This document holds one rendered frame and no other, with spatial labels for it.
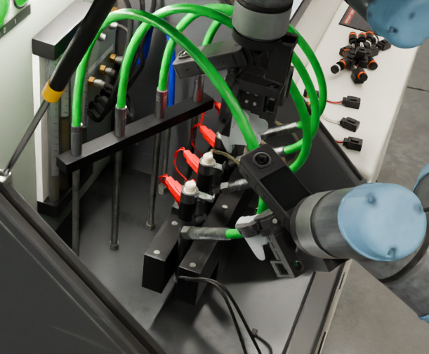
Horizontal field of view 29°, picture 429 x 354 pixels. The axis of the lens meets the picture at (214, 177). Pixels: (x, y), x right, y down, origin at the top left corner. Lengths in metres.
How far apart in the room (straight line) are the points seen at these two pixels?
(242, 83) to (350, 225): 0.37
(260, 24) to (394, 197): 0.35
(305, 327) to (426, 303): 0.50
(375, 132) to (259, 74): 0.64
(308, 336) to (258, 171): 0.42
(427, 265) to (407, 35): 0.28
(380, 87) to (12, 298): 1.07
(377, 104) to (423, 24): 0.84
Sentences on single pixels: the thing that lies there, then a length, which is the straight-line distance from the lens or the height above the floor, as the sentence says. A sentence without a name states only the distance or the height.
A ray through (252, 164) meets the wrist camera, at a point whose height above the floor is 1.34.
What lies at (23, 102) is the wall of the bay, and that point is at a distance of 1.33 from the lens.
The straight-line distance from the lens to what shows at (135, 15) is 1.11.
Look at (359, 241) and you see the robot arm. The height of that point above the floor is 1.42.
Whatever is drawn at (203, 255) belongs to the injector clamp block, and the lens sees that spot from 1.38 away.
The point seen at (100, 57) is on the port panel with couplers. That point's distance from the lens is 1.56.
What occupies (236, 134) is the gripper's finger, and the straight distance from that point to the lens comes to 1.19.
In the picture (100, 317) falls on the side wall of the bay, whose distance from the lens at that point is 1.03.
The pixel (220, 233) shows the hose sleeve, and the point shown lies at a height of 1.16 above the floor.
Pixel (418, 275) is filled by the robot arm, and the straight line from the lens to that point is 0.85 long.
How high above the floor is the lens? 1.96
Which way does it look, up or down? 40 degrees down
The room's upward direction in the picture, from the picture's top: 8 degrees clockwise
